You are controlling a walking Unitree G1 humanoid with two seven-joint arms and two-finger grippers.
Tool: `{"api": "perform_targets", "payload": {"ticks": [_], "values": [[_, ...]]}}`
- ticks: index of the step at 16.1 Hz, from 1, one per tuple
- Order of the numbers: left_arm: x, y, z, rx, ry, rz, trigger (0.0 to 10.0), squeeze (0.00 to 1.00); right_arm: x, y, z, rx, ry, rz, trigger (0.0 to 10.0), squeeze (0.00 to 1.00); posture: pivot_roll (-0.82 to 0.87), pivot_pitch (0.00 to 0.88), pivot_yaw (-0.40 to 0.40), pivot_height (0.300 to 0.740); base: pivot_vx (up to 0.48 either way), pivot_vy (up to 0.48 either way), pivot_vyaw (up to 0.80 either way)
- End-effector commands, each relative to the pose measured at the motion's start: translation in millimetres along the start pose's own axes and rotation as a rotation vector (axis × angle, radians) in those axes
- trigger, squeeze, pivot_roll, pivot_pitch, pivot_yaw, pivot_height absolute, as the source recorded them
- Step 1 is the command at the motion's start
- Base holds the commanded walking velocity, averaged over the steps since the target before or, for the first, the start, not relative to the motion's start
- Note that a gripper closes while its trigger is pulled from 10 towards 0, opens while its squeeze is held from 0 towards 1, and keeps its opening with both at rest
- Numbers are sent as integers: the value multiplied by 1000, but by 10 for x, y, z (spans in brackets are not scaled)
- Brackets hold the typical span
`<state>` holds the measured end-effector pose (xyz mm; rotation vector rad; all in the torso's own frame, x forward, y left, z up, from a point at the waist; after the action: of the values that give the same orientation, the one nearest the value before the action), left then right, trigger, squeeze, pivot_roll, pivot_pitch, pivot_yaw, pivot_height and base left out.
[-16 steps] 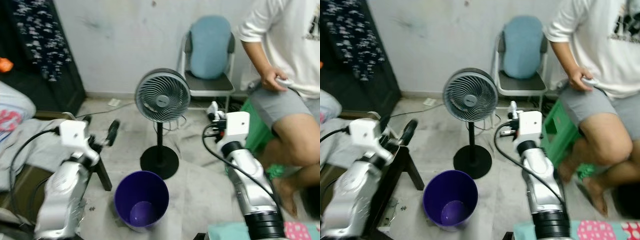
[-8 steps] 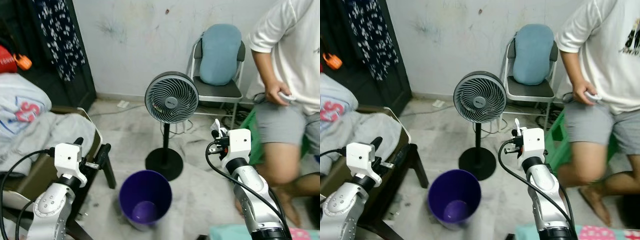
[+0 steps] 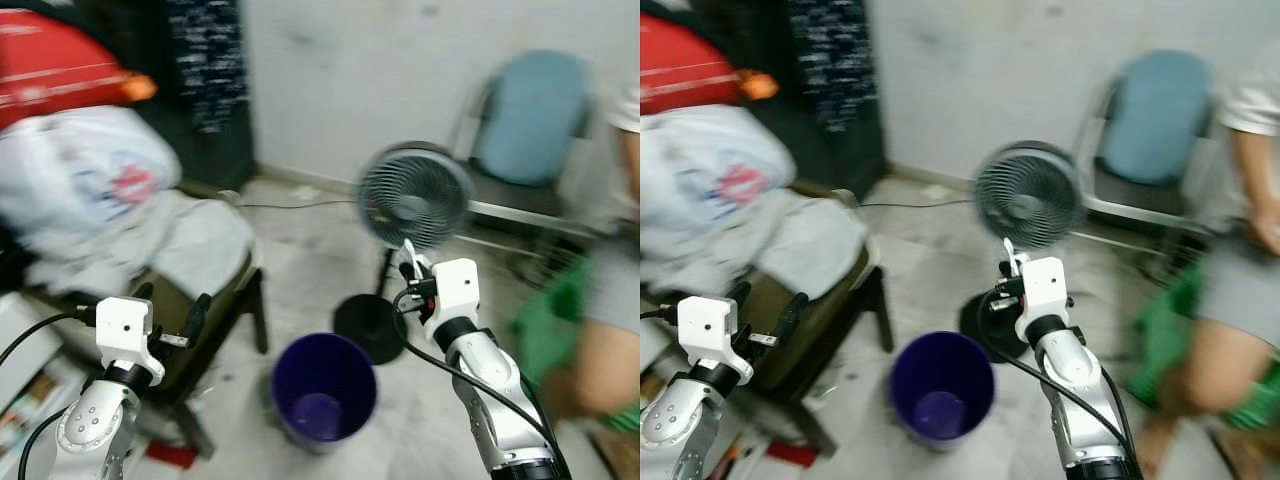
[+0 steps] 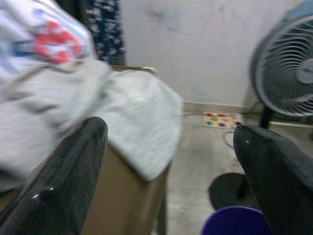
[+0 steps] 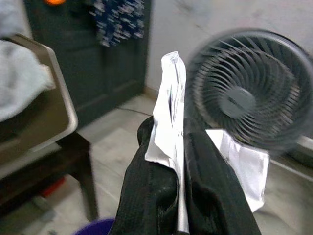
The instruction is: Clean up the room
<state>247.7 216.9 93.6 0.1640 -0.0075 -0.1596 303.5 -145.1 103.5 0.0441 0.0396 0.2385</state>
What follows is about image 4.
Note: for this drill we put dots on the white garment red blue print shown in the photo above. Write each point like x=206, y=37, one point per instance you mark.
x=49, y=36

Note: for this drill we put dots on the colourful shape puzzle board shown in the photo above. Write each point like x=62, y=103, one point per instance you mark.
x=220, y=120

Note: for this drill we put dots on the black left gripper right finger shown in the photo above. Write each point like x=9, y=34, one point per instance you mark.
x=281, y=176

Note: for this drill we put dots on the purple round object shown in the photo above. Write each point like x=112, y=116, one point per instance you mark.
x=234, y=222

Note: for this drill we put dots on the brown cardboard box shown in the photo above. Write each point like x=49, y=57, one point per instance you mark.
x=122, y=195

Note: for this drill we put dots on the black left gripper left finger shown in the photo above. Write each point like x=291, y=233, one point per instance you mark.
x=61, y=183

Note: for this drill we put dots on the light grey garment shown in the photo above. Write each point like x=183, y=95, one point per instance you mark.
x=137, y=117

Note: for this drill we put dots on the grey pedestal fan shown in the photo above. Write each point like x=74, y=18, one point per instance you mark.
x=281, y=73

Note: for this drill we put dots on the dark blue patterned curtain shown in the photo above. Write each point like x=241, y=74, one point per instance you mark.
x=107, y=29

